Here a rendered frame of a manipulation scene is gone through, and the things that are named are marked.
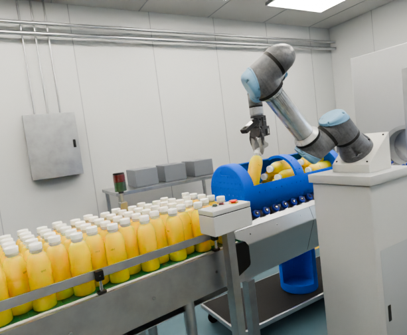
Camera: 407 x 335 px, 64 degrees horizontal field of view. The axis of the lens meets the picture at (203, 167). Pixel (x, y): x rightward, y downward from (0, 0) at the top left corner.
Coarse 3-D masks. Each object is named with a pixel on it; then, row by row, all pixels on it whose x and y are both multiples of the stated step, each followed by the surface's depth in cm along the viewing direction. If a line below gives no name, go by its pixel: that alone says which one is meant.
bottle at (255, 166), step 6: (252, 156) 178; (258, 156) 176; (252, 162) 175; (258, 162) 175; (252, 168) 174; (258, 168) 174; (252, 174) 173; (258, 174) 174; (252, 180) 173; (258, 180) 174
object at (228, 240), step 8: (232, 232) 135; (224, 240) 135; (232, 240) 135; (224, 248) 136; (232, 248) 135; (224, 256) 136; (232, 256) 135; (232, 264) 135; (232, 272) 135; (232, 280) 135; (232, 288) 135; (240, 288) 137; (232, 296) 136; (240, 296) 137; (232, 304) 137; (240, 304) 137; (232, 312) 138; (240, 312) 137; (232, 320) 138; (240, 320) 137; (232, 328) 139; (240, 328) 137
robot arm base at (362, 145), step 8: (360, 136) 144; (344, 144) 145; (352, 144) 144; (360, 144) 144; (368, 144) 144; (344, 152) 148; (352, 152) 146; (360, 152) 144; (368, 152) 144; (344, 160) 151; (352, 160) 147
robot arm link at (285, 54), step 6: (270, 48) 125; (276, 48) 124; (282, 48) 123; (288, 48) 125; (276, 54) 123; (282, 54) 123; (288, 54) 124; (294, 54) 127; (282, 60) 123; (288, 60) 124; (294, 60) 129; (288, 66) 125; (282, 78) 158
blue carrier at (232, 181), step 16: (272, 160) 206; (288, 160) 189; (224, 176) 173; (240, 176) 164; (304, 176) 189; (224, 192) 175; (240, 192) 165; (256, 192) 166; (272, 192) 174; (288, 192) 183; (304, 192) 194; (256, 208) 172
